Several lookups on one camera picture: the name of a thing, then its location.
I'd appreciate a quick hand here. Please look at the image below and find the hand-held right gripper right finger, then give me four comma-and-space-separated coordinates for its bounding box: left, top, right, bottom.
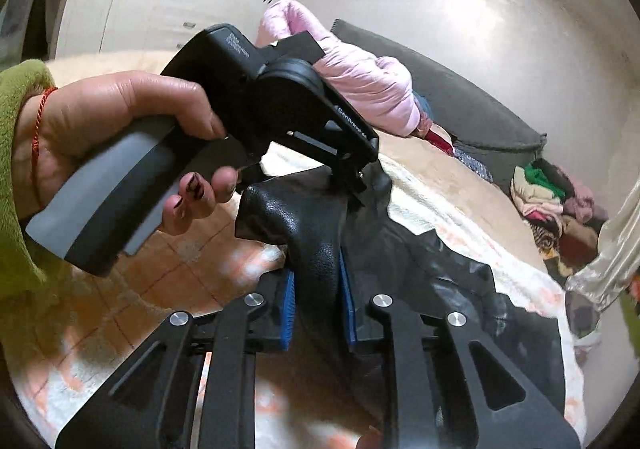
337, 249, 583, 449

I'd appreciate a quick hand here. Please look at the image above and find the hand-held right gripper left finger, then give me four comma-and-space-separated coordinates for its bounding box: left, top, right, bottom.
55, 269, 298, 449

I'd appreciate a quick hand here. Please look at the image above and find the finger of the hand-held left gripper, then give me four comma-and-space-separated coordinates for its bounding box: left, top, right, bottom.
327, 159, 373, 207

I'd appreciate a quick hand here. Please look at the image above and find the black leather jacket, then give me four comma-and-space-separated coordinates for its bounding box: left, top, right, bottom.
234, 161, 566, 449

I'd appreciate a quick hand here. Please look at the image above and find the person's left forearm green sleeve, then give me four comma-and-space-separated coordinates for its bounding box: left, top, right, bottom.
0, 59, 61, 305

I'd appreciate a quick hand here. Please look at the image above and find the pile of mixed clothes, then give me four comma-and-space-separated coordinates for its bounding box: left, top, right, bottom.
509, 158, 611, 280

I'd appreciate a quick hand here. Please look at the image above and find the person's right hand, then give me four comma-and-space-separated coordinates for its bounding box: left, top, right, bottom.
356, 426, 388, 449

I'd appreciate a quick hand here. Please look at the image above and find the person's left hand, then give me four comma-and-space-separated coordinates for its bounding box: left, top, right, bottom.
12, 70, 241, 236

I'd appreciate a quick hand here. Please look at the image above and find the red garment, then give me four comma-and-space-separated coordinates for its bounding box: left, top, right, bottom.
425, 124, 457, 157

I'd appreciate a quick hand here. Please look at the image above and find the pink puffer jacket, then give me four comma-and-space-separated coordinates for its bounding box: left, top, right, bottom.
255, 0, 436, 140

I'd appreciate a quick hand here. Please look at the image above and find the beige bed sheet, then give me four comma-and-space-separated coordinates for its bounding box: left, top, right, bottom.
375, 131, 566, 280

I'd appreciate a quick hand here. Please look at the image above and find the blue garment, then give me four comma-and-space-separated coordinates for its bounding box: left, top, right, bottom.
412, 94, 435, 124

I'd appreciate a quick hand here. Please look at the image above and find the grey striped cloth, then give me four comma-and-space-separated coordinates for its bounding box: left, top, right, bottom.
452, 144, 493, 180

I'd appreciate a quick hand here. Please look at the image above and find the white and orange fleece blanket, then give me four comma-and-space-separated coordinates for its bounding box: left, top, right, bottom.
0, 51, 588, 449

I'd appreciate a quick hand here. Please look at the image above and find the cream satin cloth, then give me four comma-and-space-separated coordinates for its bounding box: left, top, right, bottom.
565, 186, 640, 310

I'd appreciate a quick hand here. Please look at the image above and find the green cloth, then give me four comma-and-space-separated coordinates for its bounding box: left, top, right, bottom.
617, 279, 640, 347

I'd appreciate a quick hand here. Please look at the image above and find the red string bracelet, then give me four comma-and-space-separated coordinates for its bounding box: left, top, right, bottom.
30, 86, 60, 210

